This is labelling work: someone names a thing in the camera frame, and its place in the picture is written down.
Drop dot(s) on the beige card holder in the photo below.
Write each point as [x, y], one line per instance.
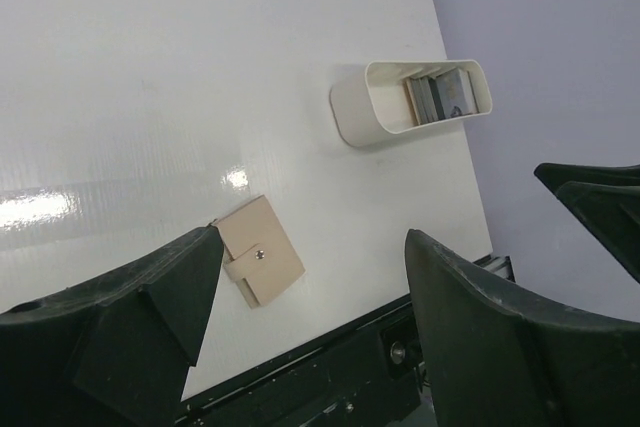
[261, 260]

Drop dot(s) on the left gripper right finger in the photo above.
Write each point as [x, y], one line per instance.
[497, 354]

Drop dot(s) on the aluminium table frame rail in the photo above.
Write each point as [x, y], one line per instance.
[498, 265]

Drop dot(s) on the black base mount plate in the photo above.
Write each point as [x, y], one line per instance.
[367, 372]

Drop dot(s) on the white plastic tray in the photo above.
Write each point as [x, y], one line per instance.
[372, 106]

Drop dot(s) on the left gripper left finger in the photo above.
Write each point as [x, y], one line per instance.
[114, 350]

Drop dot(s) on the black cards in tray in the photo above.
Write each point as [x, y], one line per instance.
[425, 99]

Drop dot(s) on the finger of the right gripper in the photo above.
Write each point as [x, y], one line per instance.
[605, 200]

